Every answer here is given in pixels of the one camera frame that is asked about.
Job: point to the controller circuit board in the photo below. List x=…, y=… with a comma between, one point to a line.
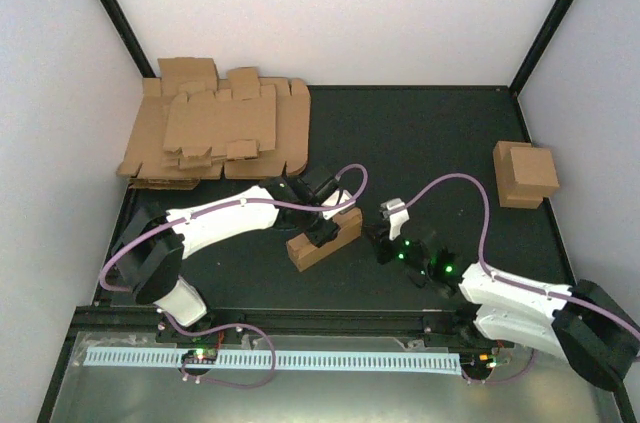
x=481, y=361
x=200, y=356

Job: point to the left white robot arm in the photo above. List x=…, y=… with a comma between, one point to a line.
x=157, y=241

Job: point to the stack of flat cardboard blanks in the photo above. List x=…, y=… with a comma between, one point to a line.
x=194, y=125

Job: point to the black frame post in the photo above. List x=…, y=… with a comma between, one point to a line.
x=128, y=37
x=544, y=36

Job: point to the left controller circuit board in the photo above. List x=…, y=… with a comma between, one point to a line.
x=200, y=356

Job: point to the right controller circuit board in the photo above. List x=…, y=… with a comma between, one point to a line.
x=481, y=361

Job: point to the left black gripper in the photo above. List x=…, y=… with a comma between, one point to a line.
x=319, y=237

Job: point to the right black frame post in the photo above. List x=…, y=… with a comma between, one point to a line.
x=544, y=36

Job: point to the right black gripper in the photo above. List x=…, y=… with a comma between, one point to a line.
x=383, y=255

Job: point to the left black frame post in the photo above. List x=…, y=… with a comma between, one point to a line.
x=128, y=37

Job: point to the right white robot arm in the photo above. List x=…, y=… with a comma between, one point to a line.
x=580, y=324

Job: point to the light blue slotted cable duct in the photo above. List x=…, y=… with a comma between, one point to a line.
x=279, y=360

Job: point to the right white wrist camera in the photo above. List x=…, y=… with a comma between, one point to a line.
x=394, y=214

